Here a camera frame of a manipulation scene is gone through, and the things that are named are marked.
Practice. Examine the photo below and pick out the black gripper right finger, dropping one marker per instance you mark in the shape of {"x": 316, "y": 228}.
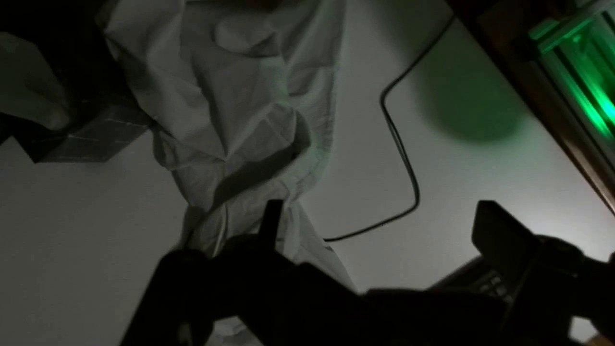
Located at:
{"x": 507, "y": 241}

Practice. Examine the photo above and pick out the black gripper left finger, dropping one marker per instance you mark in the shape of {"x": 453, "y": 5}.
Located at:
{"x": 272, "y": 222}

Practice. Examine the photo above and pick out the white cloth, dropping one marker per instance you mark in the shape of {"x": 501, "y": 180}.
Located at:
{"x": 243, "y": 97}

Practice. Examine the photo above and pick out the green lit metal rail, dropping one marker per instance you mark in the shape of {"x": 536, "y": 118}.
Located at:
{"x": 584, "y": 70}

